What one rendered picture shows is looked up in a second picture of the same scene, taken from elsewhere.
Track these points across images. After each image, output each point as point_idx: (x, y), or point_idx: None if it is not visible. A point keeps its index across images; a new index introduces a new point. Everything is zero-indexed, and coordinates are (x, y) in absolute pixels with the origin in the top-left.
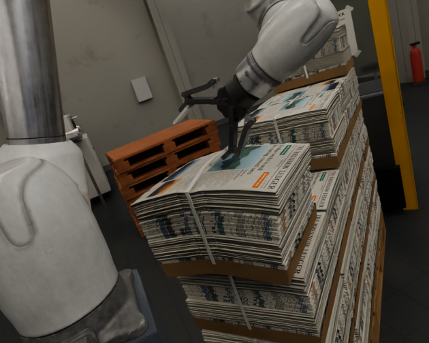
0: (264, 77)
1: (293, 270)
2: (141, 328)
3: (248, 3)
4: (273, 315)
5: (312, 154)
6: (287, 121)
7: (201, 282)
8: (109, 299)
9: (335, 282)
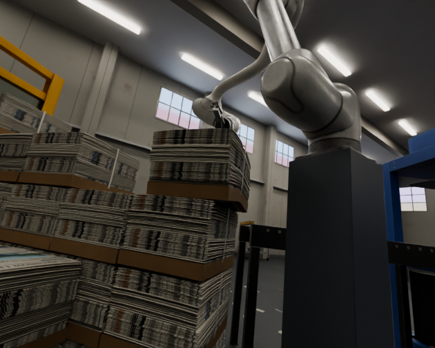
0: (235, 128)
1: None
2: None
3: (217, 101)
4: (230, 243)
5: (123, 186)
6: (122, 156)
7: (218, 217)
8: None
9: None
